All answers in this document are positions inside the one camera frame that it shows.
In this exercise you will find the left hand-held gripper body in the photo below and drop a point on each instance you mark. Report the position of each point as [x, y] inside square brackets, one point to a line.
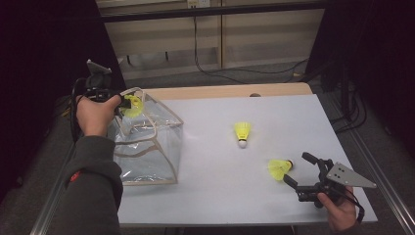
[98, 86]

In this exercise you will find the person's right hand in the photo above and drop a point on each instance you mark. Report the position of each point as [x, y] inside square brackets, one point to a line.
[342, 215]

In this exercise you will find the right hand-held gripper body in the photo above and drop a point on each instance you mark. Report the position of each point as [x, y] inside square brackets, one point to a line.
[345, 178]

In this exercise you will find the metal floor rail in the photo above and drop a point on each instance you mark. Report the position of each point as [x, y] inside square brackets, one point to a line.
[45, 215]
[385, 186]

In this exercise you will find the white table cover sheet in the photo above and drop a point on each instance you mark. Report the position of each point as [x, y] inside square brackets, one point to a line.
[248, 196]

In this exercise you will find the yellow shuttlecock with dark tip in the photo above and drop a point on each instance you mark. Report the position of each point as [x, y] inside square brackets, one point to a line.
[279, 169]
[135, 109]

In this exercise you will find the black curtain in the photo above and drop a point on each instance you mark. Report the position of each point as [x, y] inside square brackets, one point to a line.
[385, 49]
[39, 49]

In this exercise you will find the white wall socket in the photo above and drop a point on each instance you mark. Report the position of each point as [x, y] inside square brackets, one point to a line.
[199, 3]

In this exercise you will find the yellow shuttlecock with white cork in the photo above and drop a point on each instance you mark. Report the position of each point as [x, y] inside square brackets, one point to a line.
[242, 130]

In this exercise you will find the person's left hand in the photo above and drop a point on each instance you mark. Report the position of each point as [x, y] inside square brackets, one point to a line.
[94, 116]

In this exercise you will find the clear bag with beige trim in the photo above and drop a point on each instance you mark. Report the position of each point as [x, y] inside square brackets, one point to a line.
[153, 153]

